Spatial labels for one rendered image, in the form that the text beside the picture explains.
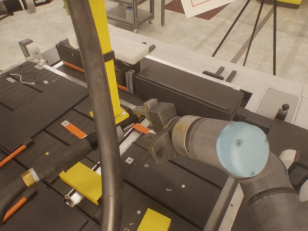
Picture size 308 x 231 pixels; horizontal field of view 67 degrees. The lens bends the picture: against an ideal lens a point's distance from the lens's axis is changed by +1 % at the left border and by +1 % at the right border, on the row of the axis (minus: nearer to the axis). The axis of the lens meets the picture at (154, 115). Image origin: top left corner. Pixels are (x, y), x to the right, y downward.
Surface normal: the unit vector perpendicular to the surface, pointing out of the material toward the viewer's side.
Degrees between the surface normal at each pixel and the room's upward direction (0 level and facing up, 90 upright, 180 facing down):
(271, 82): 0
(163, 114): 60
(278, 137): 0
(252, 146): 56
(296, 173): 90
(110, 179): 46
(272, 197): 26
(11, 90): 0
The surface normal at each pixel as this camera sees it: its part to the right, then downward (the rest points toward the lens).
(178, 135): -0.81, -0.07
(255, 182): -0.73, -0.44
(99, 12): 0.66, 0.53
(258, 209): -0.92, -0.22
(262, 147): 0.51, 0.07
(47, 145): 0.00, -0.70
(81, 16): 0.12, -0.01
